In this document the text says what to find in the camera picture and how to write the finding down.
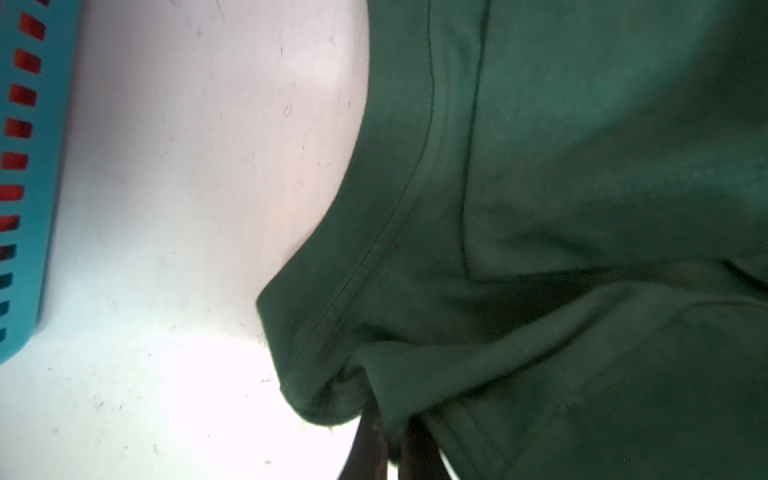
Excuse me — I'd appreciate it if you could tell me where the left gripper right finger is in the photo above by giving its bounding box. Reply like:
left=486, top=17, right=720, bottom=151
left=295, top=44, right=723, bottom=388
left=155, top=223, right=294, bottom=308
left=398, top=417, right=451, bottom=480

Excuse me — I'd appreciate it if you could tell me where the teal plastic laundry basket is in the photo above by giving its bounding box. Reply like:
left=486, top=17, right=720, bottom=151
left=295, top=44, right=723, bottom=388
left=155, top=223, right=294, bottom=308
left=1, top=0, right=82, bottom=361

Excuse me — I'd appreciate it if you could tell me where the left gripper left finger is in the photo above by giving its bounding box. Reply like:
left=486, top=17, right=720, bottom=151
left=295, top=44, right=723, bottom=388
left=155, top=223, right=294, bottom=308
left=338, top=397, right=389, bottom=480

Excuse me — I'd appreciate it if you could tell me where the green t shirt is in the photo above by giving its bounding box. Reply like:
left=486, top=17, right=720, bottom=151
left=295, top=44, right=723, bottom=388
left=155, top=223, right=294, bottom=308
left=257, top=1, right=767, bottom=479

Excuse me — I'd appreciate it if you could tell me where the red t shirt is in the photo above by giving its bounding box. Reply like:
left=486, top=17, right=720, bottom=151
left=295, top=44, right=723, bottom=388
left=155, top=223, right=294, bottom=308
left=1, top=1, right=66, bottom=235

